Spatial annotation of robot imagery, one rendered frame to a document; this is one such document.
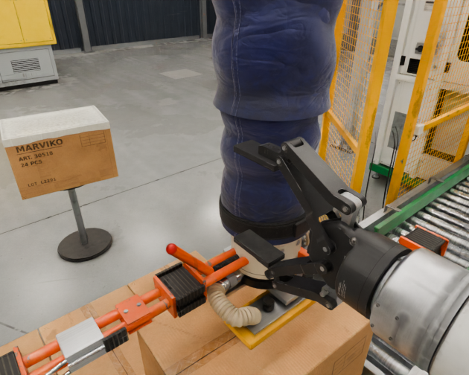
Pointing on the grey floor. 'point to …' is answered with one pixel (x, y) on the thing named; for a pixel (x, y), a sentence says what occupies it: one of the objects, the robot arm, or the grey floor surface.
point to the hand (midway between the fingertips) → (247, 196)
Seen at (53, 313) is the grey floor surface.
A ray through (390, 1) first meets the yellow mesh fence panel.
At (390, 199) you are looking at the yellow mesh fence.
